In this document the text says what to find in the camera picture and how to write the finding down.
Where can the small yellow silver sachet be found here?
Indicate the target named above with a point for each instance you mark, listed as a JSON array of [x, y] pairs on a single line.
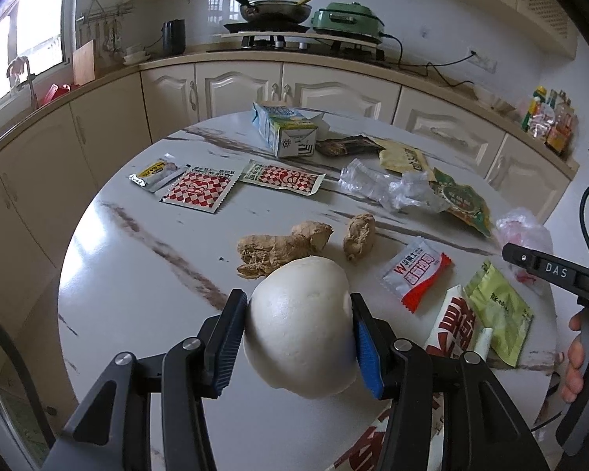
[[158, 174]]

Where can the pink white plastic bag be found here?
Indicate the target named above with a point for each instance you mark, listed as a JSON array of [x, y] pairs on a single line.
[[520, 226]]

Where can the condiment bottles group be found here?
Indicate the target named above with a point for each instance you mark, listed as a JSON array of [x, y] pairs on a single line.
[[551, 119]]

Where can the black wok with lid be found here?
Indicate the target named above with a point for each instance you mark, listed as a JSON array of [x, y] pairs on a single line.
[[291, 11]]

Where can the small ginger piece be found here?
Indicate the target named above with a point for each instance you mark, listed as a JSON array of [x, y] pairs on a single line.
[[360, 237]]

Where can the kitchen window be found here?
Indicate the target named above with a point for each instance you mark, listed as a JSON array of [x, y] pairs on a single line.
[[31, 28]]

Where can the red checkered sachet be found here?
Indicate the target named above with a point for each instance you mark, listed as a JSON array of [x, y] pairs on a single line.
[[202, 188], [280, 177]]

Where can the black kettle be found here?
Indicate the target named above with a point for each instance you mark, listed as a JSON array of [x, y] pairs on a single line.
[[174, 37]]

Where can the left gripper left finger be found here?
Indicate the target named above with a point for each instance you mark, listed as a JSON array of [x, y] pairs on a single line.
[[110, 429]]

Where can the yellow soup packet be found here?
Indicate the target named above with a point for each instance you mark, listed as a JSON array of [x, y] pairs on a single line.
[[397, 157]]

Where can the black snack wrapper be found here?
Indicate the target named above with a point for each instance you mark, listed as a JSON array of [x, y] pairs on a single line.
[[347, 146]]

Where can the black gas stove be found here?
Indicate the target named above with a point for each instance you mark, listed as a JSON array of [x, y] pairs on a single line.
[[303, 40]]

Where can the white bowl on counter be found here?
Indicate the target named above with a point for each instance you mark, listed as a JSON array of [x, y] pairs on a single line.
[[488, 99]]

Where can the red white small sachet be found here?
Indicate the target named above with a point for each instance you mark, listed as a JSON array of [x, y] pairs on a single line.
[[413, 271]]

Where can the wall power outlet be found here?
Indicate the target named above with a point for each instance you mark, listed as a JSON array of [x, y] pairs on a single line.
[[482, 60]]

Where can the wooden cutting board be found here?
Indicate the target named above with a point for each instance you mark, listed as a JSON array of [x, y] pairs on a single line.
[[83, 64]]

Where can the hanging utensil rack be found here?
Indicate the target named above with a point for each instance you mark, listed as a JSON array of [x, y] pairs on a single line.
[[103, 25]]

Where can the sink faucet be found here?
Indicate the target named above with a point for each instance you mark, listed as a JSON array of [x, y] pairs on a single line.
[[20, 77]]

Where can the round white marble table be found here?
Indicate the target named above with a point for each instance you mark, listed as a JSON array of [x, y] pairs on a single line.
[[141, 275]]

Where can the clear plastic wrap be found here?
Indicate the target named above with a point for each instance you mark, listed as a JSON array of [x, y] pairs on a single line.
[[411, 189]]

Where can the green gold food bag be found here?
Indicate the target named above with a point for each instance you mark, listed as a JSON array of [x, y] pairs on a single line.
[[464, 202]]

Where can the person right hand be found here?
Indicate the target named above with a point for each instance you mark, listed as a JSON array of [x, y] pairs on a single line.
[[574, 376]]

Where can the green electric cooker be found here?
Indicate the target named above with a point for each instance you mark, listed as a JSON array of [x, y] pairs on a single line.
[[353, 20]]

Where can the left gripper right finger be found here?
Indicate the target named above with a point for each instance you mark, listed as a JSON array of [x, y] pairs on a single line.
[[483, 429]]

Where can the white steamed bun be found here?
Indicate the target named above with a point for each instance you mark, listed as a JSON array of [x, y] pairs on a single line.
[[299, 334]]

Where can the large red white wrapper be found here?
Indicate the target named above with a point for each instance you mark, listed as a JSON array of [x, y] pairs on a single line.
[[457, 329]]

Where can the light green packet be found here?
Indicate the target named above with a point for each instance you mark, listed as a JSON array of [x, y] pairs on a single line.
[[499, 307]]

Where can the lower kitchen cabinets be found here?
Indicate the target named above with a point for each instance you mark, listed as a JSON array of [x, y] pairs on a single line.
[[101, 125]]

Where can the red dish rack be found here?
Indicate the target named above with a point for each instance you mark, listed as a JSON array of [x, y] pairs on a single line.
[[54, 92]]

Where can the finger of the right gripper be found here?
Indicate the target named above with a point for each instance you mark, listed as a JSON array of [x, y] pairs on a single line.
[[554, 270]]

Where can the large ginger root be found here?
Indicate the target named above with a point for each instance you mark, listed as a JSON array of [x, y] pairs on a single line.
[[263, 254]]

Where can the milk carton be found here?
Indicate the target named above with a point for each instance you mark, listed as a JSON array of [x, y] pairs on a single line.
[[285, 131]]

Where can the stacked white dishes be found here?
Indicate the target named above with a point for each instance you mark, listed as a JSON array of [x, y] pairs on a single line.
[[135, 55]]

